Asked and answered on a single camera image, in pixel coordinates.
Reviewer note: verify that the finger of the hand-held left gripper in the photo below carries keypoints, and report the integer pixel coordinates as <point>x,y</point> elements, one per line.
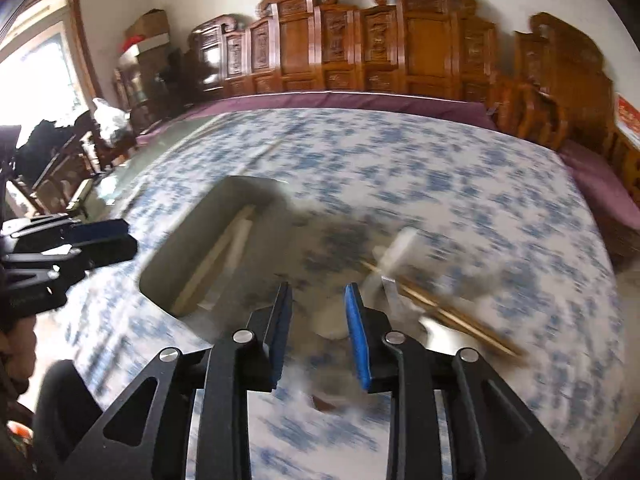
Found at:
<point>97,230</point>
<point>100,252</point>

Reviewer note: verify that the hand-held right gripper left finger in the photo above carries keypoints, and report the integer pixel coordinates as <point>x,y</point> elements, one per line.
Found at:
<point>280,340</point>

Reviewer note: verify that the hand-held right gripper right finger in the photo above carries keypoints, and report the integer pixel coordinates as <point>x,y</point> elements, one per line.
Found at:
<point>357,340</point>

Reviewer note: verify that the grey utensil tray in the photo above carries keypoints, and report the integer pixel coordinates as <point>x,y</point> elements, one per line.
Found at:
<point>185,240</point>

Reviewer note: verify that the white ceramic spoon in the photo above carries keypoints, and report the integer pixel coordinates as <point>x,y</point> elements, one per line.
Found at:
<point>400,250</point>

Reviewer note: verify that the light wooden chopstick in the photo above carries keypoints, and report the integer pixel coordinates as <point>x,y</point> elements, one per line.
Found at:
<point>240,250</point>
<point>215,255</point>

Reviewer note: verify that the person's left hand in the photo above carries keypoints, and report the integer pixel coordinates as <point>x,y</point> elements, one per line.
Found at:
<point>15,350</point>

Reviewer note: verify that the plain wooden chair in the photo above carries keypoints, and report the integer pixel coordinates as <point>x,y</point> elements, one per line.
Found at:
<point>65,185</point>

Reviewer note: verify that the metal utensil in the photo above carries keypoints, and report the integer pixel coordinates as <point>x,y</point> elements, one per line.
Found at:
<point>437,336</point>

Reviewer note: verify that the black cloth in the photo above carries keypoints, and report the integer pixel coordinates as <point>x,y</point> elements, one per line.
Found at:
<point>47,147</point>

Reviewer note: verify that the clear plastic bag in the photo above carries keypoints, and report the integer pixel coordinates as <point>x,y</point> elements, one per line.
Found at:
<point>112,117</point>

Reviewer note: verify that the dark cabinet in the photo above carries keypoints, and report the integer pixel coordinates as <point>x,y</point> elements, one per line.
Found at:
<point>145,85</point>

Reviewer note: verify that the blue floral tablecloth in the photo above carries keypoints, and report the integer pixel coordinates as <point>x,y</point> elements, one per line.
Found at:
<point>450,185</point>

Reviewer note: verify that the window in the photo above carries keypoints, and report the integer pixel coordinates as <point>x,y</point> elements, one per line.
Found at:
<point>45,55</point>

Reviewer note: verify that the carved wooden chair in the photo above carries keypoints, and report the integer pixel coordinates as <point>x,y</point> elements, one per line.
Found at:
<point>300,45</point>
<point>430,45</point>
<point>220,60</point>

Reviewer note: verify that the cardboard box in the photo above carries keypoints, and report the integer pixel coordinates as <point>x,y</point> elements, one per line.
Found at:
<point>150,22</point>

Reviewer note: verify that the long purple cushion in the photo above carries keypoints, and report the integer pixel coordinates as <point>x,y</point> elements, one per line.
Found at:
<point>325,101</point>

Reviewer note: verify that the purple seat cushion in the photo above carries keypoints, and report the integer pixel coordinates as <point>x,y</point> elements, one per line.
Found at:
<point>600,185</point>

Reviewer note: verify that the wooden side table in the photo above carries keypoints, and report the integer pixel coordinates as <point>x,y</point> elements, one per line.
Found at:
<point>625,155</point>

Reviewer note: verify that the carved wooden sofa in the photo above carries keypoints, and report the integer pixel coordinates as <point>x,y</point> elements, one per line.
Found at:
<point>560,70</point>

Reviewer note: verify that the red card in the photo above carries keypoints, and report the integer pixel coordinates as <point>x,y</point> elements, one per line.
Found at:
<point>629,116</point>

